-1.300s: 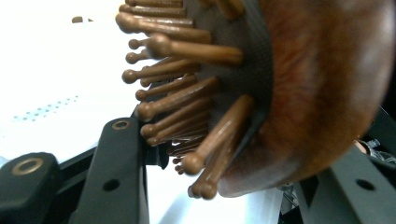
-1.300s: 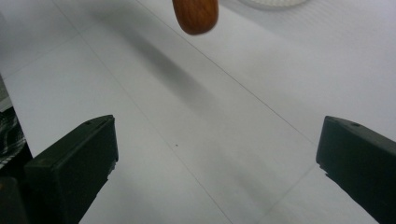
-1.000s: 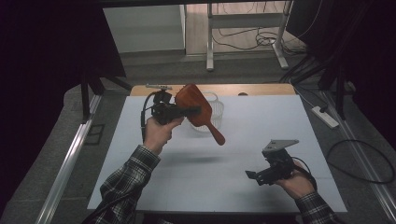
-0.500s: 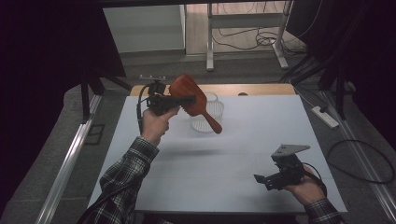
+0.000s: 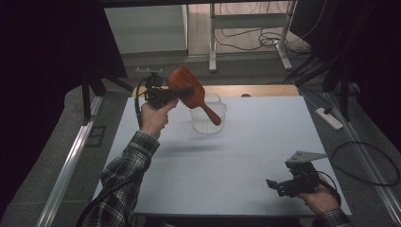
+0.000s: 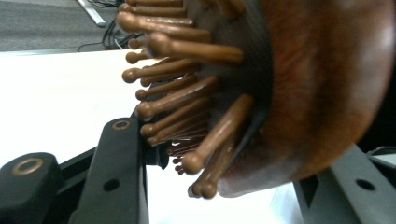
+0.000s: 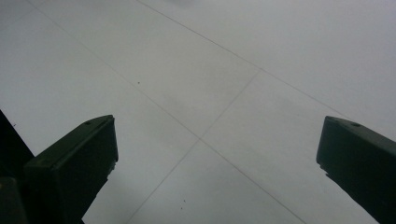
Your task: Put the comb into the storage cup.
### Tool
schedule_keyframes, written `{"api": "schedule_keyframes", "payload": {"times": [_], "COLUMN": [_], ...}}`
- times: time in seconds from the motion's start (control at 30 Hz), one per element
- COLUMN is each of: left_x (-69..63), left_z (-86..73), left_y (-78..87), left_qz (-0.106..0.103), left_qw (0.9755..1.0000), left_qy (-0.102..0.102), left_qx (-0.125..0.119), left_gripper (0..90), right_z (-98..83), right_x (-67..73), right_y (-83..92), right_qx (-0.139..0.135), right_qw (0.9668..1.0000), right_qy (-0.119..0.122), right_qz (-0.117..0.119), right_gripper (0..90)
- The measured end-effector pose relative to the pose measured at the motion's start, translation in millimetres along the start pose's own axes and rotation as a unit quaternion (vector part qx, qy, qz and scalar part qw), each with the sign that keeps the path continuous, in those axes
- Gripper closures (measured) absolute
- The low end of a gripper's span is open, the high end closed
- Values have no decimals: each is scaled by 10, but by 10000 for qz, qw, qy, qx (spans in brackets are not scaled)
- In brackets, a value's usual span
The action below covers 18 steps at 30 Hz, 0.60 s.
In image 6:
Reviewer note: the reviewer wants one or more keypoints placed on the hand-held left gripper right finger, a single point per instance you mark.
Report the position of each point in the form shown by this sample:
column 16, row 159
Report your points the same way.
column 348, row 193

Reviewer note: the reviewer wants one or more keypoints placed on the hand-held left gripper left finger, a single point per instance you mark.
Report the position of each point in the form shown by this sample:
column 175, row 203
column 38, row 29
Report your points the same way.
column 115, row 174

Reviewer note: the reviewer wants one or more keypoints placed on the wooden hairbrush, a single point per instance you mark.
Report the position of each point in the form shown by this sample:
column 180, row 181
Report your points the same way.
column 311, row 93

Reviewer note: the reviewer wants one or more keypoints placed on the metal bar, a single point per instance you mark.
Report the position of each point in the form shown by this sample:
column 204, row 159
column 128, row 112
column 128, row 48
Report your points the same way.
column 92, row 13

